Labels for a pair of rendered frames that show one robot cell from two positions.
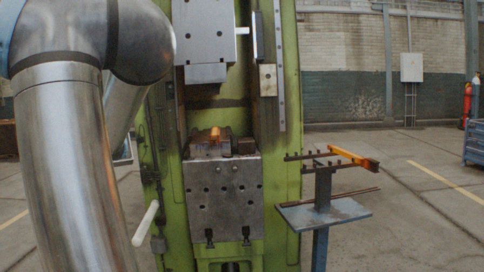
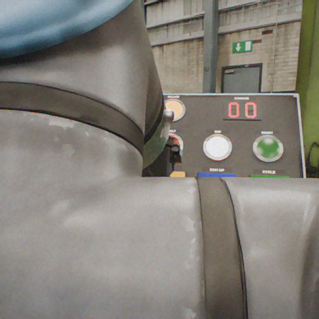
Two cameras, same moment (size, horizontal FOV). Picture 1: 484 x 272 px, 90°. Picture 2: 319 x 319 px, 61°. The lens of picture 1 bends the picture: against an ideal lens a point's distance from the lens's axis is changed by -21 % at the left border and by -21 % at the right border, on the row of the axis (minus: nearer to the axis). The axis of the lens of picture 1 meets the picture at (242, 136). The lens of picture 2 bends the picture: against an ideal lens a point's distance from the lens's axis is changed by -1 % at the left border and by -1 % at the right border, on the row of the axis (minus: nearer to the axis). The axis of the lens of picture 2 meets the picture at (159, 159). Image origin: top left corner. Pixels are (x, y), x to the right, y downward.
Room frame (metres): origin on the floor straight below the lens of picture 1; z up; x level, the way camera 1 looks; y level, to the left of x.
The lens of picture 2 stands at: (0.73, 0.42, 1.18)
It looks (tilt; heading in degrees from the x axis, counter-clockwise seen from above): 11 degrees down; 38
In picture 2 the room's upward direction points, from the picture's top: straight up
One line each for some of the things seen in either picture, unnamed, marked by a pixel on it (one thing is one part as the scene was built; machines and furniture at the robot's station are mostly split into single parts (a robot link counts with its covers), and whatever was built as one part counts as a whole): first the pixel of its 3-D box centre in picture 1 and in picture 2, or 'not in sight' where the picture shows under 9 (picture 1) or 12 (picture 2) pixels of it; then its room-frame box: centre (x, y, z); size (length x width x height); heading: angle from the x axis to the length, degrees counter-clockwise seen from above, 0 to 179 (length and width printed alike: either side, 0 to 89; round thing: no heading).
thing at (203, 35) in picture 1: (213, 29); not in sight; (1.64, 0.13, 1.56); 0.42 x 0.39 x 0.40; 3
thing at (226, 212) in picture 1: (224, 184); not in sight; (1.65, 0.12, 0.69); 0.56 x 0.38 x 0.45; 3
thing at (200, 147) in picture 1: (211, 140); not in sight; (1.64, 0.17, 0.96); 0.42 x 0.20 x 0.09; 3
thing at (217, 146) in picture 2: not in sight; (217, 147); (1.24, 0.67, 1.09); 0.05 x 0.03 x 0.04; 93
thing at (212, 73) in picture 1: (207, 74); not in sight; (1.64, 0.17, 1.32); 0.42 x 0.20 x 0.10; 3
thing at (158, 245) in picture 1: (159, 244); not in sight; (1.52, 0.52, 0.36); 0.09 x 0.07 x 0.12; 93
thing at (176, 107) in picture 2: not in sight; (172, 110); (1.23, 0.78, 1.16); 0.05 x 0.03 x 0.04; 93
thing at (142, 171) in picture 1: (146, 175); not in sight; (1.53, 0.54, 0.80); 0.06 x 0.03 x 0.14; 93
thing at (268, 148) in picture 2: not in sight; (268, 148); (1.29, 0.59, 1.09); 0.05 x 0.03 x 0.04; 93
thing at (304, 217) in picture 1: (322, 210); not in sight; (1.30, -0.37, 0.65); 0.40 x 0.30 x 0.02; 101
